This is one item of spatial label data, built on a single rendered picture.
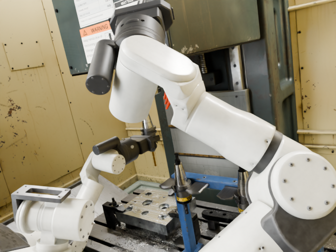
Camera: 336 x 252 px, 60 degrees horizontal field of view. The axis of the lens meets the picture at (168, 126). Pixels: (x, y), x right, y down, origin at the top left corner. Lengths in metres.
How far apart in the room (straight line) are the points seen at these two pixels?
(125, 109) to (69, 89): 1.72
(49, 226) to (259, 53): 1.11
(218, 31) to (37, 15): 1.39
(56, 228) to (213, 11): 0.75
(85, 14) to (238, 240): 0.79
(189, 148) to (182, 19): 0.94
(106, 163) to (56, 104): 1.17
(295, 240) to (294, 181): 0.06
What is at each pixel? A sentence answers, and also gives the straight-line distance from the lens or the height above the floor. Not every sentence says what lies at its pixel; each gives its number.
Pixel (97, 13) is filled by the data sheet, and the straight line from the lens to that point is 0.93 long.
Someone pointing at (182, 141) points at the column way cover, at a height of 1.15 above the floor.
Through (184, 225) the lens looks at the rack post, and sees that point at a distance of 1.13.
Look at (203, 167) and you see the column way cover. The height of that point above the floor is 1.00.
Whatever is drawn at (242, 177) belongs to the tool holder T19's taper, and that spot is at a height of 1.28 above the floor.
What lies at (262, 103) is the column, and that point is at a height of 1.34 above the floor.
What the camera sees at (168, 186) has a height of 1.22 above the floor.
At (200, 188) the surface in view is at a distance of 0.95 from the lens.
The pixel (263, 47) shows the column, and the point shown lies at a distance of 1.37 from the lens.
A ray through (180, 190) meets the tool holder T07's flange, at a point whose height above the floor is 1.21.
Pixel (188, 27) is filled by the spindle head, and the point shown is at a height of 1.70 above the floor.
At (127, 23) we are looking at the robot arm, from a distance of 0.50.
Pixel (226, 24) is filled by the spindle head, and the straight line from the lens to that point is 1.06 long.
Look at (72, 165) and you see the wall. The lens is 2.17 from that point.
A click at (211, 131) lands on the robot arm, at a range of 0.39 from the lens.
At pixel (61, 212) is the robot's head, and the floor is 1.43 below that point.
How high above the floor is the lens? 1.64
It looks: 14 degrees down
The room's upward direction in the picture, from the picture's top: 10 degrees counter-clockwise
